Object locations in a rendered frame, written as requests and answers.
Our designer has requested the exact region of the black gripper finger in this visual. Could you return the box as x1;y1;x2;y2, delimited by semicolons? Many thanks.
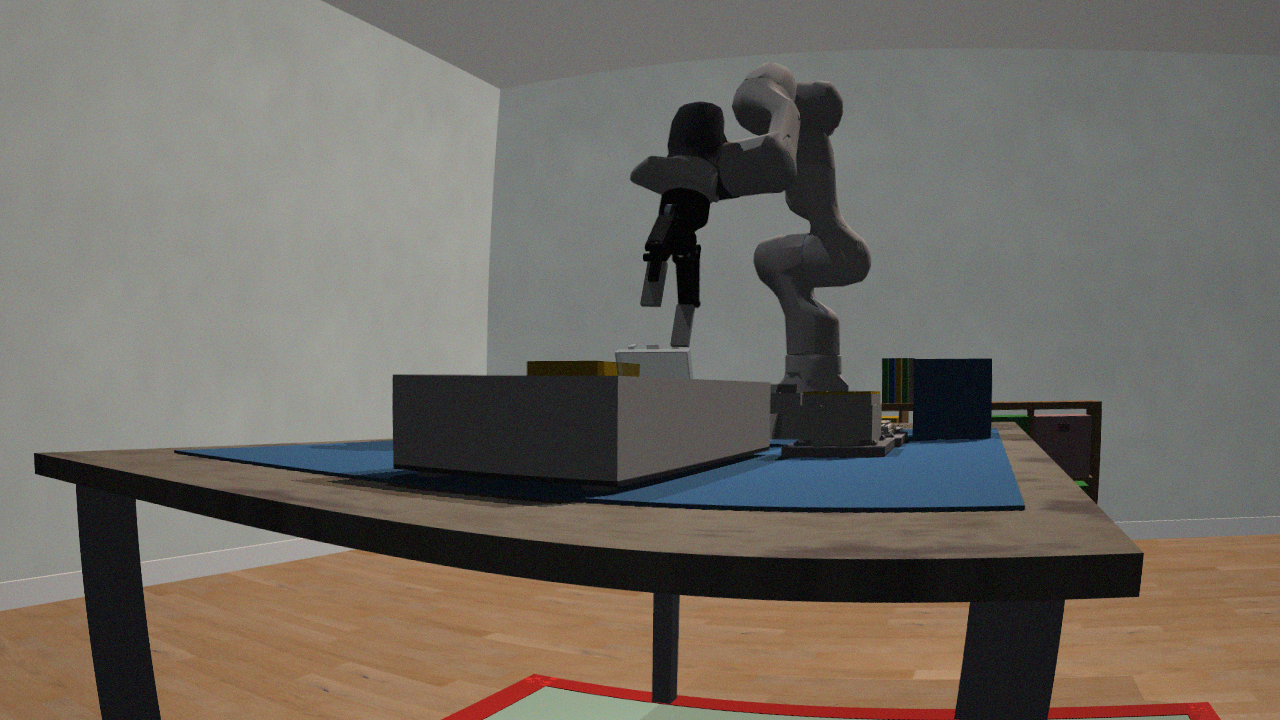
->
669;234;701;347
640;204;692;307

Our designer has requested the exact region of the yellow bin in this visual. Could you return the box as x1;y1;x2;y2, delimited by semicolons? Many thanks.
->
527;361;618;375

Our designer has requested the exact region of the yellow plate with grid of black holes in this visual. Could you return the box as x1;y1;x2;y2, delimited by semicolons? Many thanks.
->
800;391;882;446

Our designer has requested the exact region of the blue bench mat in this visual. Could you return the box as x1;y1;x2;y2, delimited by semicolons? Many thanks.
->
174;430;1025;512

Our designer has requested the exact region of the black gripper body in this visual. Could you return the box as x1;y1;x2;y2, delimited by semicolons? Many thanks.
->
660;187;710;256

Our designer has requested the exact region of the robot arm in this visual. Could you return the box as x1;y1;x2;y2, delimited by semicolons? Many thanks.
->
630;61;870;393

